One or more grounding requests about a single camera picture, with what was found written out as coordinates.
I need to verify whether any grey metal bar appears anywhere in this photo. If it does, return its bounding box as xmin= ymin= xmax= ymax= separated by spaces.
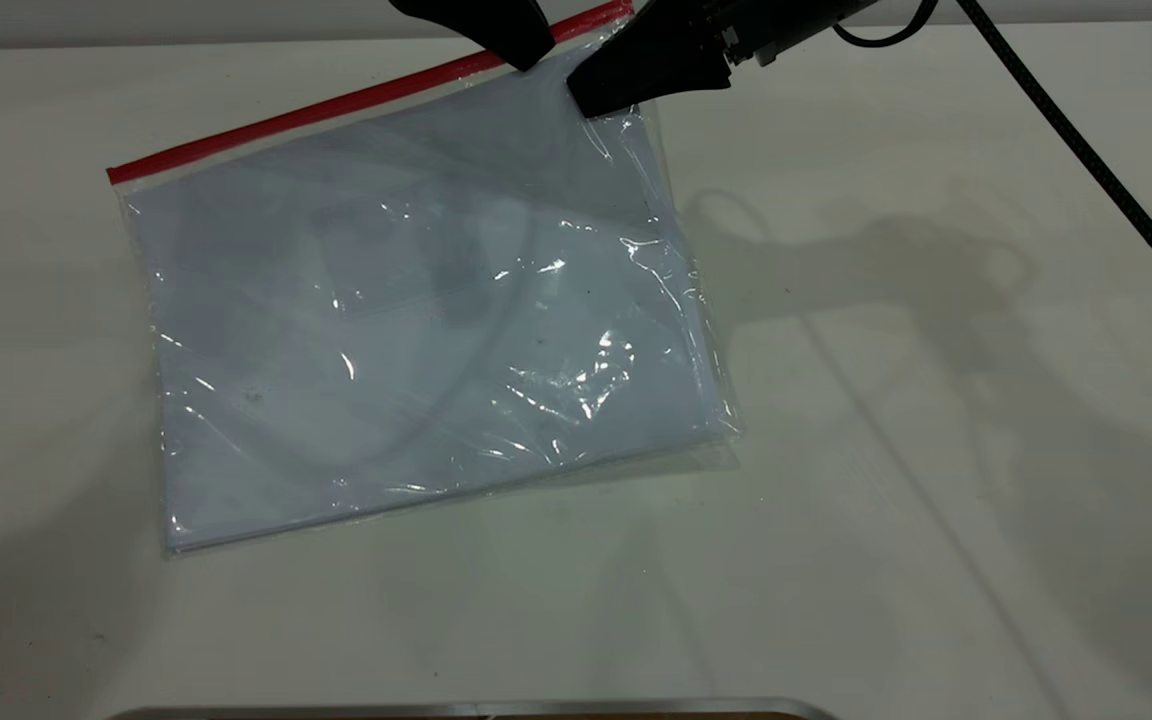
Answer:
xmin=106 ymin=697 xmax=842 ymax=720

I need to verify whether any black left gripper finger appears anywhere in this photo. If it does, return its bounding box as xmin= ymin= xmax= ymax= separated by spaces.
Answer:
xmin=389 ymin=0 xmax=558 ymax=72

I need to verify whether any thin black cable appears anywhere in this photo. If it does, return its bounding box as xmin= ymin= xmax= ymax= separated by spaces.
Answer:
xmin=831 ymin=0 xmax=940 ymax=48

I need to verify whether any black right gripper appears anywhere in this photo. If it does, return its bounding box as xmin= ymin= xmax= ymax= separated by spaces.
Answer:
xmin=566 ymin=0 xmax=877 ymax=120

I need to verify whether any thick black braided cable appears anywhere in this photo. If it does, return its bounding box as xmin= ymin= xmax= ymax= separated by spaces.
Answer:
xmin=956 ymin=0 xmax=1152 ymax=326

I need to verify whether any clear plastic zipper bag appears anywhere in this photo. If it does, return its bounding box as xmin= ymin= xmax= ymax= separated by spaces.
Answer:
xmin=106 ymin=0 xmax=742 ymax=556

